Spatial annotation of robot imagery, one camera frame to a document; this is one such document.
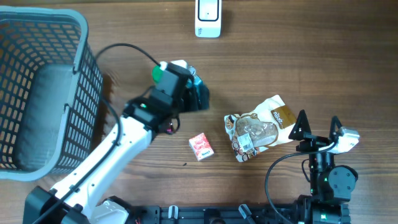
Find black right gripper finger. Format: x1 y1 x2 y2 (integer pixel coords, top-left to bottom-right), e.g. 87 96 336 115
329 116 342 140
289 110 312 140

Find blue mouthwash bottle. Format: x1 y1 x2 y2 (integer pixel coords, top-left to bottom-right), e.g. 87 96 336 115
186 65 203 95

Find beige snack bag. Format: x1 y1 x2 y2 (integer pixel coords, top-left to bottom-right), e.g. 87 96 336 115
224 95 297 162

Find red black snack pouch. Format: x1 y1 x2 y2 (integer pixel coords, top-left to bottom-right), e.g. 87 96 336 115
165 122 175 135

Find green lid jar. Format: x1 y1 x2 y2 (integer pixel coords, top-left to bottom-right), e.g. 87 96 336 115
152 65 163 84

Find red tissue pack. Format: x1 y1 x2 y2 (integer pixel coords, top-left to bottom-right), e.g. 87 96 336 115
189 133 214 161

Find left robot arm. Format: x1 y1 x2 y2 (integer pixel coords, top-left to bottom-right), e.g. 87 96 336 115
23 72 210 223

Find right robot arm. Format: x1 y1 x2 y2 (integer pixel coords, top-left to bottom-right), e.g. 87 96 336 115
289 110 360 223

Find white barcode scanner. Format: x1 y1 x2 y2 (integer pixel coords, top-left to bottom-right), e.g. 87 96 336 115
195 0 222 38

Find grey plastic mesh basket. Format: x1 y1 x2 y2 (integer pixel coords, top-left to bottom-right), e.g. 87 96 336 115
1 6 103 182

